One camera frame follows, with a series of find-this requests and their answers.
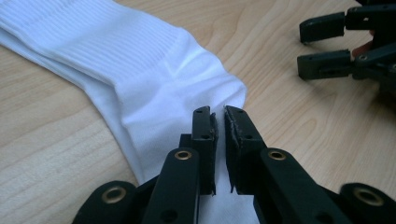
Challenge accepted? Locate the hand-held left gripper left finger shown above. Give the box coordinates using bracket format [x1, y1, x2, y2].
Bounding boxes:
[178, 105, 219, 196]

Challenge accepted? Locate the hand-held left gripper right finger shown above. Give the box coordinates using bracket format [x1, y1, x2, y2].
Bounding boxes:
[223, 105, 269, 195]

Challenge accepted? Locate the white sock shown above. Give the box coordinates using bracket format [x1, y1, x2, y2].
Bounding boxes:
[0, 27, 144, 185]
[0, 0, 261, 224]

